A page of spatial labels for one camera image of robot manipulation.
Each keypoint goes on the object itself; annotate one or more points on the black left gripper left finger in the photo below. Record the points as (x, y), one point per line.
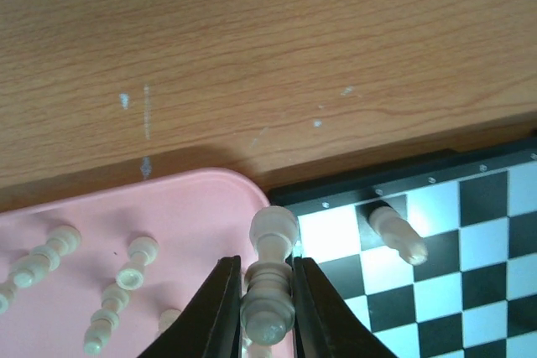
(209, 326)

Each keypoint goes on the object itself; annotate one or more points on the white knight in tray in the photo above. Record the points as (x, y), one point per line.
(167, 318)

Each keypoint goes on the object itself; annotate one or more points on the black white chess board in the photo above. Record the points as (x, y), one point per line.
(475, 296)

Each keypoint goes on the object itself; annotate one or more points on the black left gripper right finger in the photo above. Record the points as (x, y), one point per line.
(324, 325)

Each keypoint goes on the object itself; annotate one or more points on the white bishop chess piece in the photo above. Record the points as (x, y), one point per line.
(267, 310)

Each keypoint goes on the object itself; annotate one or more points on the white knight chess piece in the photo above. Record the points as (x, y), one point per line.
(398, 234)

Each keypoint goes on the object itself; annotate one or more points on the white piece in tray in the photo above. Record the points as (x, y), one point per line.
(8, 291)
(106, 319)
(142, 251)
(43, 259)

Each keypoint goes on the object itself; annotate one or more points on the pink plastic tray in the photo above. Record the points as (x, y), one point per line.
(197, 218)

